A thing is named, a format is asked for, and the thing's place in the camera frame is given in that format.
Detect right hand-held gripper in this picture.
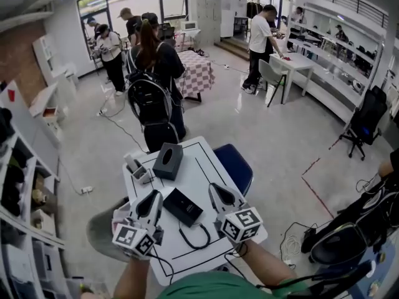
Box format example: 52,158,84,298
208,183,264,245

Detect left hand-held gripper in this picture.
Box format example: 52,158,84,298
111,189,165,259

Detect black telephone base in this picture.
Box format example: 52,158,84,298
163,187,204,228

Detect person's right forearm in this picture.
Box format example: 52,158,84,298
239,240,297,288

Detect person's left forearm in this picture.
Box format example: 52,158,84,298
113,256,154,299

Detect grey desk organizer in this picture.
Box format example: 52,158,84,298
130,166,155,186

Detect blue chair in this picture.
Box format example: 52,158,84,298
213,143,254,197

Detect black tissue box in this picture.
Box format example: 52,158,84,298
151,142,184,181

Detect white remote control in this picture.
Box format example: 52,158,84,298
123,153,138,173

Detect olive round stool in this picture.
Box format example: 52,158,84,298
85,196,135,263

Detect black backpack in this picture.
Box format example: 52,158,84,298
127,69,174,127

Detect person's green shirt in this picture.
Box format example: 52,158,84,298
164,271,312,299

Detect table with checkered cloth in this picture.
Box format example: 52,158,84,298
175,50,216,103

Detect white cubby shelf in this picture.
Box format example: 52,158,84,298
0,82,67,299

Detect pale grey chair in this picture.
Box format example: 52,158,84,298
257,59,289,108

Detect white low desk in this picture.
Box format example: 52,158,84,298
29,82,78,151

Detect black and grey chair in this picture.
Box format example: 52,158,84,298
300,179,399,266

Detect white rectangular table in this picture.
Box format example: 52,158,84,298
269,52,316,105

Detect white microwave oven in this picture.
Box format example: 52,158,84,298
180,20,201,32

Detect long white shelving unit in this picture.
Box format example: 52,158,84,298
287,2,388,125

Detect black office chair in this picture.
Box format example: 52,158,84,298
338,85,389,162

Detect grey lockers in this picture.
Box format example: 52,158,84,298
196,0,223,45

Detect white tall cabinet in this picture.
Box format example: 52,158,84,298
32,34,79,87

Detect black coiled telephone cord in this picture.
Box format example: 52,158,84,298
178,220,211,250

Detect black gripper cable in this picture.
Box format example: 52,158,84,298
148,251,175,277
224,243,253,282

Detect black floor cable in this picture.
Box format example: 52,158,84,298
99,82,150,154

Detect white coiled floor cable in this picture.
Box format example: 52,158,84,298
279,234,302,263

